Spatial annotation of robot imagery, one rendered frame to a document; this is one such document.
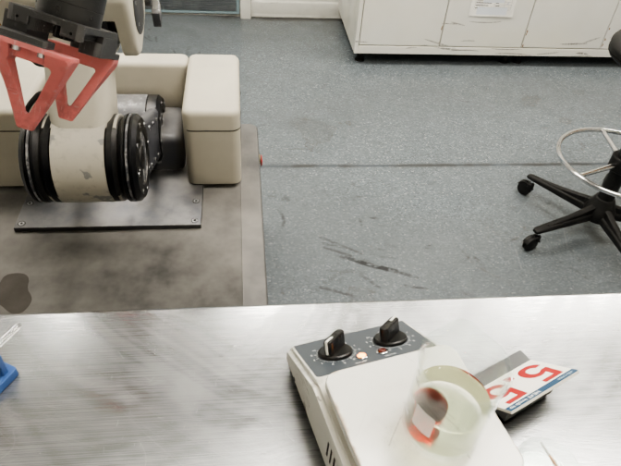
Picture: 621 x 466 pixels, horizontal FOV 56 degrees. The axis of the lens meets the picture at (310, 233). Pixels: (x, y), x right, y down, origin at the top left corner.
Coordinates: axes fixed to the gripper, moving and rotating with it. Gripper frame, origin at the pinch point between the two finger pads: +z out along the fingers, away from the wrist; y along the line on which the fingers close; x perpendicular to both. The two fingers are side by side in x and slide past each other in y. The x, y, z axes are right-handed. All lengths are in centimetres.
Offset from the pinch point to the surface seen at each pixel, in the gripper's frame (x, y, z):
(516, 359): -52, -4, 9
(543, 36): -132, 232, -63
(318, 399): -30.8, -15.0, 13.1
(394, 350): -37.1, -9.7, 9.3
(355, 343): -34.1, -7.2, 10.8
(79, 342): -8.5, -3.2, 20.7
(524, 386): -50, -9, 9
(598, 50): -163, 238, -67
